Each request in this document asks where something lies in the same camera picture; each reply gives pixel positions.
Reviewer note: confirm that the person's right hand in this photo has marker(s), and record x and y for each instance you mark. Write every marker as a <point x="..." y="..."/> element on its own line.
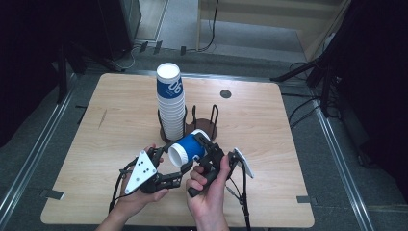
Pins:
<point x="208" y="199"/>

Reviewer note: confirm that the person's left hand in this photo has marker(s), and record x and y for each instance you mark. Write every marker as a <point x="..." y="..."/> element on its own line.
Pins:
<point x="138" y="202"/>

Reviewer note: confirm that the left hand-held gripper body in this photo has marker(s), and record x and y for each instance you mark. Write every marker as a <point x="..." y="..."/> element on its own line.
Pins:
<point x="141" y="173"/>

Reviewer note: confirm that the black tripod stand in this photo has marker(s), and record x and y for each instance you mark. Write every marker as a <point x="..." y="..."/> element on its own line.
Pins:
<point x="308" y="69"/>

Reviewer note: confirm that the metal floor rail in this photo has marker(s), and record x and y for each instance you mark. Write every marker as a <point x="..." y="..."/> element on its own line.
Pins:
<point x="38" y="144"/>
<point x="343" y="166"/>

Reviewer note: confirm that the black floor tape strip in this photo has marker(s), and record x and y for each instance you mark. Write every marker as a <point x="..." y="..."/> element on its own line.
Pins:
<point x="81" y="107"/>

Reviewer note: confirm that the grey tape marker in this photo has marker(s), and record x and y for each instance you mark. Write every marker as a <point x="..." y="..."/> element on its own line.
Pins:
<point x="306" y="199"/>
<point x="53" y="194"/>

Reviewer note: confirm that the stack of white paper cups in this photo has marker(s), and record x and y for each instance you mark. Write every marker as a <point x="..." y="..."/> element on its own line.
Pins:
<point x="171" y="112"/>

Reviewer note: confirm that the dark cabinet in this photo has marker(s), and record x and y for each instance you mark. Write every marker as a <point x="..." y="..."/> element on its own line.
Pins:
<point x="123" y="22"/>

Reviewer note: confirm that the round grey table grommet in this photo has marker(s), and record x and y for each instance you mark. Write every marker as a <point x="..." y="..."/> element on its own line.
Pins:
<point x="225" y="94"/>

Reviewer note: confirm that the black metal stand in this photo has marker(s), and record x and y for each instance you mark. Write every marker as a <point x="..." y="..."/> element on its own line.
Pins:
<point x="62" y="73"/>

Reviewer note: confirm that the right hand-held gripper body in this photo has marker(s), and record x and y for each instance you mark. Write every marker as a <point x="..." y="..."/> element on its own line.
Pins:
<point x="213" y="157"/>

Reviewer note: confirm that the blue paper cup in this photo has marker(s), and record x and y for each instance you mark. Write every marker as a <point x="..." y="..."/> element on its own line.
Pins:
<point x="190" y="149"/>

